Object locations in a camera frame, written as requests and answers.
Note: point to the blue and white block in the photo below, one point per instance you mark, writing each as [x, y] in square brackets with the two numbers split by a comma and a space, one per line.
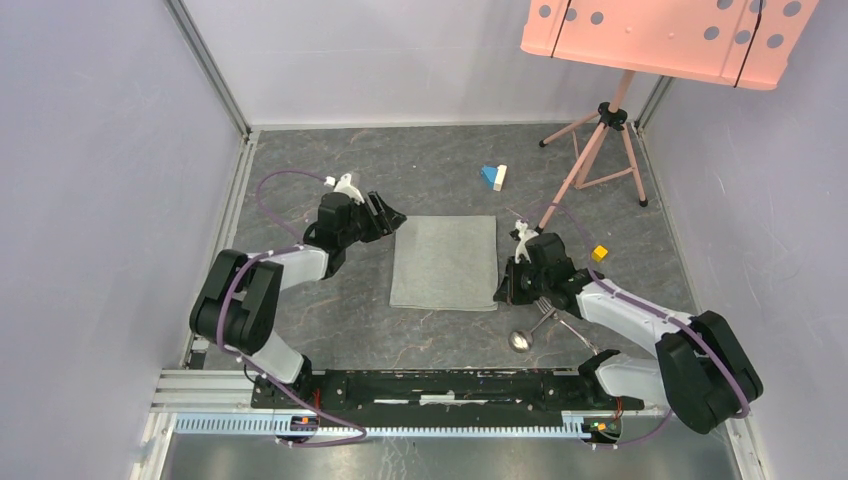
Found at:
[494, 176]

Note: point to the silver spoon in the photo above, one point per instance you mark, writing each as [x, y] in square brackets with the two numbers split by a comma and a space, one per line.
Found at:
[521, 341]

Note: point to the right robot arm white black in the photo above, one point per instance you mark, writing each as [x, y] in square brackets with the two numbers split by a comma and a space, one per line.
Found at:
[698, 369]

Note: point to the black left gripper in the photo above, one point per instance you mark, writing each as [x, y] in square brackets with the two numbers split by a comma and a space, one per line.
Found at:
[385, 222]

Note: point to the yellow cube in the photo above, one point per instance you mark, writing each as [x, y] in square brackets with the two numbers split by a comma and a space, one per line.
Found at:
[599, 253]

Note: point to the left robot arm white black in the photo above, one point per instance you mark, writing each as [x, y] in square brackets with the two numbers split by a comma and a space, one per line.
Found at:
[237, 305]

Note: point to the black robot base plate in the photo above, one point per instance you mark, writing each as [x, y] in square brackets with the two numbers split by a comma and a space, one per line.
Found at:
[456, 398]

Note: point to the silver fork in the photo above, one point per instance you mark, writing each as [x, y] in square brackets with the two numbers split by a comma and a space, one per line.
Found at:
[544, 305]

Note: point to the pink music stand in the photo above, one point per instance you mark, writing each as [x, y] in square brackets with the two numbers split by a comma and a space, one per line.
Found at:
[741, 44]

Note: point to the white slotted cable duct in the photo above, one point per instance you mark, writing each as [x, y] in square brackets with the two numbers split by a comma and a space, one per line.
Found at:
[287, 425]

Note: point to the grey cloth napkin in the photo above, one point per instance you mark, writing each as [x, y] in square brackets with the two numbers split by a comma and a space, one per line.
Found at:
[445, 263]

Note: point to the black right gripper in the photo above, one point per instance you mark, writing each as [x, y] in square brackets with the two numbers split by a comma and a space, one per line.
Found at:
[508, 292]

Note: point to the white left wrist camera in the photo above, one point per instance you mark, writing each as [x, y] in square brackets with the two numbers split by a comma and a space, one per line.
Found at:
[346, 184]

